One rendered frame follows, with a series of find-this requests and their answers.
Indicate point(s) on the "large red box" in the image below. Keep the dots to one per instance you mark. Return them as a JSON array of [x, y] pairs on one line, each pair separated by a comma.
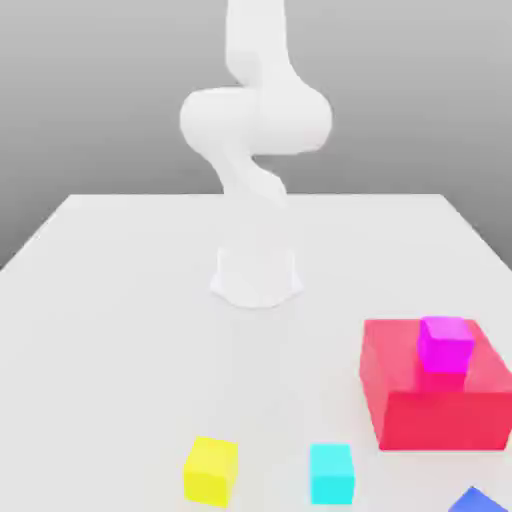
[[440, 420]]

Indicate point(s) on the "small magenta cube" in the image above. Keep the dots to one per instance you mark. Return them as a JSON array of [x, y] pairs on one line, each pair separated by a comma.
[[444, 352]]

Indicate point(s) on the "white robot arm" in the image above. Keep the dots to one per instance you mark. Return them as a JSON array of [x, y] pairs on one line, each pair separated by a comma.
[[256, 120]]

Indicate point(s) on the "small cyan cube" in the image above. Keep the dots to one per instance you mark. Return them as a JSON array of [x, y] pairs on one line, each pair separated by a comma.
[[332, 476]]

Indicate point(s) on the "small yellow cube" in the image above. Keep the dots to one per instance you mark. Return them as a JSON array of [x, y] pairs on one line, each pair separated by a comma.
[[210, 474]]

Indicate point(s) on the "small blue cube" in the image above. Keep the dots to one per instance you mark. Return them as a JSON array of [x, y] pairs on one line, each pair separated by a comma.
[[476, 502]]

